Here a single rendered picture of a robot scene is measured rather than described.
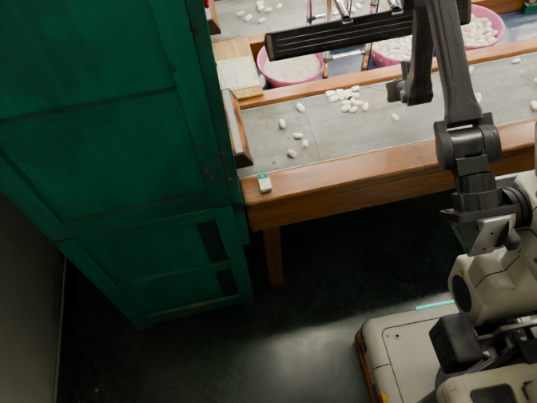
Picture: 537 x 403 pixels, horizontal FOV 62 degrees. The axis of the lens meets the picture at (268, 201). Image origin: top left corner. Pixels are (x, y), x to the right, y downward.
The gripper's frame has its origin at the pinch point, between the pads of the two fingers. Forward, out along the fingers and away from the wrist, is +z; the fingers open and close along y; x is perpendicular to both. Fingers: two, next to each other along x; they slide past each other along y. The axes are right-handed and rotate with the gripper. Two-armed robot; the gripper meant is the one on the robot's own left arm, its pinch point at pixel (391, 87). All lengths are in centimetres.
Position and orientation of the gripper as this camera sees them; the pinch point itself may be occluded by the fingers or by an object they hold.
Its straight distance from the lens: 163.9
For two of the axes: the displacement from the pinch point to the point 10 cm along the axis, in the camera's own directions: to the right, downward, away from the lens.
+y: -9.7, 2.2, -0.5
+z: -1.2, -3.0, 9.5
